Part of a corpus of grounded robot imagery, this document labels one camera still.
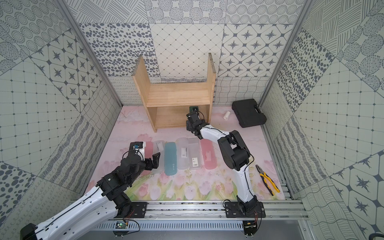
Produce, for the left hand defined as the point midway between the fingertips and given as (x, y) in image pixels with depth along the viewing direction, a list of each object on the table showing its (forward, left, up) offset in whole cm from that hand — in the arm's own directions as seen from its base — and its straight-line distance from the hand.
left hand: (151, 150), depth 77 cm
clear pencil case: (+5, -15, -15) cm, 22 cm away
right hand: (+27, -23, -10) cm, 37 cm away
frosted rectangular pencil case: (+1, -23, -15) cm, 27 cm away
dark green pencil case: (+39, -18, -7) cm, 44 cm away
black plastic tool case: (+40, -62, -13) cm, 75 cm away
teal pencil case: (+3, -7, -15) cm, 17 cm away
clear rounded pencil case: (+11, +1, -15) cm, 19 cm away
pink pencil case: (+4, -32, -16) cm, 36 cm away
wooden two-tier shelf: (+24, -7, +11) cm, 27 cm away
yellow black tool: (-5, -63, -17) cm, 65 cm away
